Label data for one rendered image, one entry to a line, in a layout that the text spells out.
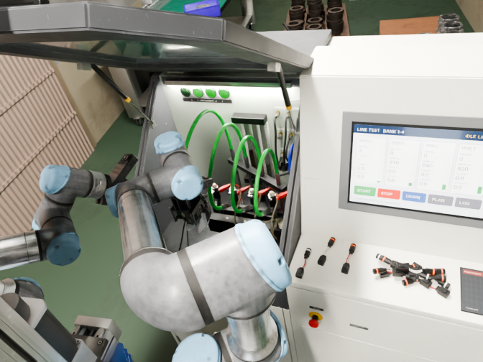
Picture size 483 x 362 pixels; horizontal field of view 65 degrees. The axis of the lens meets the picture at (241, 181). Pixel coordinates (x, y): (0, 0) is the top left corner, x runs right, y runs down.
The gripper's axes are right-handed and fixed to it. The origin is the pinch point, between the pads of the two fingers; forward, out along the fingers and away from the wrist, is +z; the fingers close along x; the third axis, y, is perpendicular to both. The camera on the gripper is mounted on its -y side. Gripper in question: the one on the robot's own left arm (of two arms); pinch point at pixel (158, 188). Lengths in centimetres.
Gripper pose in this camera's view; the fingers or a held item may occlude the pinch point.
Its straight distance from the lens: 125.5
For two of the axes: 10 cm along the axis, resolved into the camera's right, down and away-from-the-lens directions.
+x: 7.6, 0.8, -6.4
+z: 6.3, 1.5, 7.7
